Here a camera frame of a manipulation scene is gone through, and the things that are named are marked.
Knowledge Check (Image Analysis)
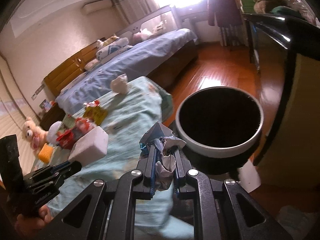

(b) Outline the clear orange plastic bag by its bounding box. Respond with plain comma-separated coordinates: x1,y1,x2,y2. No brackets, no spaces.
75,117,97,134

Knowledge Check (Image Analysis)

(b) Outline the blue white wrapper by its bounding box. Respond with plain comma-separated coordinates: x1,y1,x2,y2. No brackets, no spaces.
139,122,186,191

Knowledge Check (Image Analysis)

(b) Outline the green milk carton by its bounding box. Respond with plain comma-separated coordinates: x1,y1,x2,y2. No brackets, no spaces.
62,114,76,129

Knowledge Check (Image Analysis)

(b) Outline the dark wooden nightstand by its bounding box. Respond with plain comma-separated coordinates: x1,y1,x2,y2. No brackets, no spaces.
40,103,66,131

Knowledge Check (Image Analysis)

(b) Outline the left hand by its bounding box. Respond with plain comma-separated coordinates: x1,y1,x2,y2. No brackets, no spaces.
15,205,53,239

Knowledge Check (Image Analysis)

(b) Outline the white bubble wrap pack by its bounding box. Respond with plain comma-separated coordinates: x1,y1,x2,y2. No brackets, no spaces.
68,126,108,167

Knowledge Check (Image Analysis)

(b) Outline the dark hanging coat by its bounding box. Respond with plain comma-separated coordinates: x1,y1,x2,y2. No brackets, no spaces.
208,0,242,28

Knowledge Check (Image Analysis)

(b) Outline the grey crib rail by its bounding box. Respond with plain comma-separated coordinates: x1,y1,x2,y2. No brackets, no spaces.
116,5,182,40

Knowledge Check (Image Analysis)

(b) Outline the black tv cabinet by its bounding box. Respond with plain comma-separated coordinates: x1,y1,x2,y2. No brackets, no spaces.
244,14,319,89

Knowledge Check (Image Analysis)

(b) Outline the white tissue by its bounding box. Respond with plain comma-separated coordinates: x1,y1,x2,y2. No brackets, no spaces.
110,74,128,94

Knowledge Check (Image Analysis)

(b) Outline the yellow snack wrapper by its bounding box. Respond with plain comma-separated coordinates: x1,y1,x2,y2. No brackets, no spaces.
83,106,108,126

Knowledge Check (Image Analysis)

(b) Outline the cream teddy bear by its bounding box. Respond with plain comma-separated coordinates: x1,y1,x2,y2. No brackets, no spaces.
22,117,48,151

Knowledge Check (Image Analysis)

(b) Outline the white air conditioner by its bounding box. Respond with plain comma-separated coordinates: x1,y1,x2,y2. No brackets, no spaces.
82,0,112,15

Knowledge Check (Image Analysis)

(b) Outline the teal floral blanket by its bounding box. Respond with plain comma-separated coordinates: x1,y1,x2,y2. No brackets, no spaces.
48,76,194,239

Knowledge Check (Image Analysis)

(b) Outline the white trash bin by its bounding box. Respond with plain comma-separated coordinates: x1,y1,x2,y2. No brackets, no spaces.
175,86,264,177

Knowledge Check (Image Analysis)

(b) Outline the photo frame on nightstand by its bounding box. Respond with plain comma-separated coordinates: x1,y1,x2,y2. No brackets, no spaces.
40,99,53,113

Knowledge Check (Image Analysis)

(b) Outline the red snack bag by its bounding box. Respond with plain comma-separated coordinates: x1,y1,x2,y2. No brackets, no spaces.
56,129,75,150

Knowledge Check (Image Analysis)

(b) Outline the orange foam net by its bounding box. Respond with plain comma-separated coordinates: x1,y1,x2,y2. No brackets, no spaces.
38,144,54,164

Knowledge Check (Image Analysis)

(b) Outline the blue white pillow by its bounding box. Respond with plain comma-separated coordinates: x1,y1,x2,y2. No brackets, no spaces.
96,37,132,62

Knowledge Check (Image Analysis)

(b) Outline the wooden headboard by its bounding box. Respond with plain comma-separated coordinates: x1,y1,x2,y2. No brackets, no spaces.
44,42,98,96

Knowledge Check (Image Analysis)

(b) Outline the blue bed quilt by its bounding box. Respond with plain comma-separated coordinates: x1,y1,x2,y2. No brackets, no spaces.
55,28,197,114

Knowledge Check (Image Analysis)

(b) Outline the small plush toy on pillow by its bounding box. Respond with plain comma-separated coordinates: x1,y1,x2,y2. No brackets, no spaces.
96,34,119,50

